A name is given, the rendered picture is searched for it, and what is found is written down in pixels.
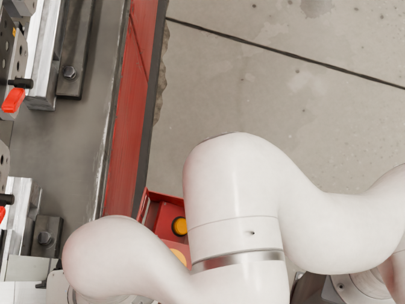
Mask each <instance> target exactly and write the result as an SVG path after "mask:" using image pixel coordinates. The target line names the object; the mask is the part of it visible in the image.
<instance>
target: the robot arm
mask: <svg viewBox="0 0 405 304"><path fill-rule="evenodd" d="M183 198H184V209H185V215H186V224H187V234H188V239H189V248H190V257H191V262H192V269H191V271H190V270H189V269H188V268H187V267H186V266H185V265H184V264H183V263H182V262H181V261H180V260H179V259H178V258H177V257H176V256H175V255H174V253H173V252H172V251H171V250H170V249H169V248H168V247H167V245H166V244H165V243H164V242H163V241H162V240H161V239H160V238H159V237H158V236H157V235H155V234H154V233H153V232H152V231H151V230H149V229H148V228H147V227H145V226H144V225H142V224H140V223H138V222H137V221H136V220H135V219H133V218H130V217H127V216H123V215H109V216H105V217H102V218H99V219H97V220H94V221H91V222H88V223H86V224H84V225H82V226H81V227H79V228H78V229H76V230H75V231H74V232H73V233H72V234H71V235H70V236H69V238H68V239H67V241H66V243H65V245H64V247H63V251H62V256H61V258H59V259H58V262H57V264H56V268H54V269H53V271H52V272H50V273H49V275H48V277H47V278H46V280H42V283H40V284H36V285H35V288H40V289H46V304H158V302H159V303H161V304H289V303H290V291H289V281H288V275H287V268H286V261H285V257H284V254H285V255H286V256H287V257H288V258H289V259H290V260H291V261H292V262H293V263H294V264H296V265H297V266H299V267H300V268H302V269H304V270H307V271H309V272H311V273H316V274H329V275H330V279H331V282H332V284H333V287H334V289H335V290H336V292H337V294H338V296H339V297H340V298H341V299H342V301H343V302H344V303H346V304H405V163H402V164H400V165H396V166H394V168H392V169H390V170H389V171H387V172H386V173H384V174H383V175H382V176H381V177H379V178H378V179H377V180H376V181H375V182H374V183H373V184H372V185H371V186H370V187H369V188H368V189H367V190H366V191H365V192H363V193H361V194H336V193H329V192H323V191H321V190H320V189H318V188H317V187H316V186H315V185H314V184H313V183H312V182H311V181H310V180H309V179H308V178H307V177H306V176H305V175H304V173H303V172H302V171H301V170H300V169H299V168H298V167H297V166H296V165H295V164H294V163H293V162H292V161H291V159H290V158H289V157H288V156H287V155H286V154H285V153H284V152H283V151H281V150H280V149H279V148H278V147H276V146H275V145H273V144H272V143H270V142H268V141H267V140H265V139H263V138H260V137H258V136H255V135H252V134H249V133H243V132H238V131H234V132H232V131H231V132H227V131H226V132H222V133H220V134H217V135H214V136H211V137H207V138H205V139H204V140H203V141H202V142H200V143H199V144H198V145H197V146H196V147H195V148H194V149H193V150H192V151H191V152H190V153H189V155H188V157H187V159H186V161H185V163H184V167H183Z"/></svg>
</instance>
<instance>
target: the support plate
mask: <svg viewBox="0 0 405 304"><path fill-rule="evenodd" d="M57 262H58V259H52V260H51V268H50V272H52V271H53V269H54V268H56V264H57ZM48 266H49V258H40V257H33V256H20V255H9V258H8V265H7V272H6V277H5V282H15V283H16V281H42V280H46V278H47V274H48ZM50 272H49V273H50Z"/></svg>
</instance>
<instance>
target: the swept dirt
mask: <svg viewBox="0 0 405 304"><path fill-rule="evenodd" d="M169 38H170V32H169V28H168V26H167V22H166V20H165V29H164V34H163V43H162V54H161V60H160V69H159V79H158V85H157V94H156V100H155V111H154V121H153V126H155V124H156V123H157V122H158V120H159V118H160V111H161V108H162V105H163V98H162V93H163V91H164V90H165V88H166V86H167V81H166V77H165V73H166V66H165V64H164V63H163V59H162V57H163V56H164V54H165V53H166V51H167V49H168V41H169Z"/></svg>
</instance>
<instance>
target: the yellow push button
mask: <svg viewBox="0 0 405 304"><path fill-rule="evenodd" d="M173 228H174V231H175V233H176V234H178V235H184V234H186V233H187V224H186V219H184V218H179V219H177V220H175V222H174V225H173Z"/></svg>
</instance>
